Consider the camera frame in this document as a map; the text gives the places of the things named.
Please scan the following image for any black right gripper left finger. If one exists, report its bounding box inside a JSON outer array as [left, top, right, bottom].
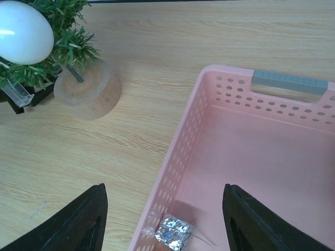
[[1, 183, 108, 250]]

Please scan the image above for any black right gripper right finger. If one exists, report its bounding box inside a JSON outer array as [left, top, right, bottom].
[[222, 184, 331, 251]]

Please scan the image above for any clear plastic battery box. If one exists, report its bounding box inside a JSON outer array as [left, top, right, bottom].
[[1, 58, 35, 108]]

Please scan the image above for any white ball ornament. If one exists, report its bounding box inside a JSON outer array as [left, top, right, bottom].
[[1, 1, 54, 65]]

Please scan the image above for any round wooden tree base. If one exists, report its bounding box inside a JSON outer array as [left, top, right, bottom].
[[53, 59, 121, 120]]

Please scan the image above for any small green christmas tree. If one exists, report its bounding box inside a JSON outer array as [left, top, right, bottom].
[[1, 1, 99, 88]]

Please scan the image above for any silver glitter gift ornament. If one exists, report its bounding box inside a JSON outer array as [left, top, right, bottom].
[[154, 212, 194, 251]]

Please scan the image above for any pink perforated plastic basket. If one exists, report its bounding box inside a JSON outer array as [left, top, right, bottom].
[[129, 65, 334, 250]]

